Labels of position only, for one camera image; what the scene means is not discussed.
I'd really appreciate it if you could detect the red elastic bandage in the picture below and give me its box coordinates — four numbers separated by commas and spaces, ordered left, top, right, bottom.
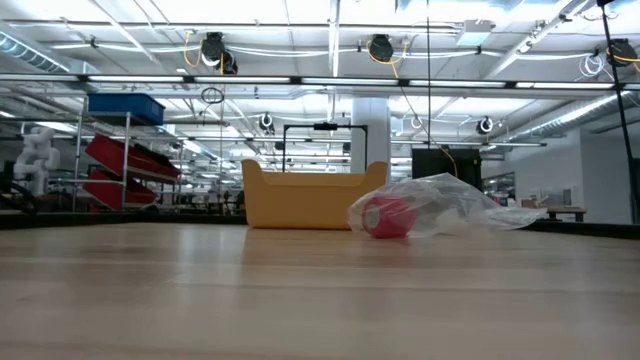
360, 195, 417, 240

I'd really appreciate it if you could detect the clear plastic bag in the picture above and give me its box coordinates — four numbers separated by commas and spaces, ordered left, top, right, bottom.
346, 172, 549, 240

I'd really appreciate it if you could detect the yellow plastic bin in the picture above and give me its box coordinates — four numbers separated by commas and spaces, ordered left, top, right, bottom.
241, 158, 389, 231

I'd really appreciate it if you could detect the black monitor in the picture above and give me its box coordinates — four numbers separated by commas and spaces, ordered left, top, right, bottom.
411, 147, 485, 194

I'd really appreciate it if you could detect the thin black vertical pole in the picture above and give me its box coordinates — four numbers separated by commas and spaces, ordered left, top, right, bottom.
426, 0, 432, 146

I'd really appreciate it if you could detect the metal shelf rack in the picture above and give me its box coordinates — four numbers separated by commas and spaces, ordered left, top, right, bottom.
49, 94, 182, 214

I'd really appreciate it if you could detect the red storage bin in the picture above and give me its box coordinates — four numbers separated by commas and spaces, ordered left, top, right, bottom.
84, 133, 181, 179
82, 168, 159, 211

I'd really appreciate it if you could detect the blue storage bin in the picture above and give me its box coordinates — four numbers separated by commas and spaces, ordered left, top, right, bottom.
87, 93, 166, 126

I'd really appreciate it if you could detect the white ceiling box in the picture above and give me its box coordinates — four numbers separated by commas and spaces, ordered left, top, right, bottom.
455, 19, 494, 47

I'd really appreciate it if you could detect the wooden background table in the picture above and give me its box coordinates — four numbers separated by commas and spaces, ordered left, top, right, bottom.
519, 204, 587, 222

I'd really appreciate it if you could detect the white robot figure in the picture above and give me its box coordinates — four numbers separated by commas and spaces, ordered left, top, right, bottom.
12, 127, 61, 196

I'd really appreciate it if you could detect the thin black slanted pole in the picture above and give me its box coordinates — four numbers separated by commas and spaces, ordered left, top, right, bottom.
598, 0, 640, 224

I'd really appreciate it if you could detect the black camera gantry frame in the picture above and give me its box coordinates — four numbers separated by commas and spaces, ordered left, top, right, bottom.
282, 122, 370, 174

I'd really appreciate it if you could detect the black ceiling cable reel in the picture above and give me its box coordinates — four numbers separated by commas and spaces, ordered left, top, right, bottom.
258, 111, 277, 137
199, 31, 239, 76
605, 38, 640, 69
369, 33, 396, 64
475, 115, 497, 136

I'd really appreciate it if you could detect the suspended light rail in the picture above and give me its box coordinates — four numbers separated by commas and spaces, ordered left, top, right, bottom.
0, 73, 640, 91

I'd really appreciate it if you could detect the yellow hanging cable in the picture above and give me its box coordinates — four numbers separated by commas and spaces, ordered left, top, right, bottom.
365, 42, 461, 179

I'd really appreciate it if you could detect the silver air duct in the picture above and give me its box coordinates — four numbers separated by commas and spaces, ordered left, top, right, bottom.
509, 92, 640, 146
0, 32, 71, 74

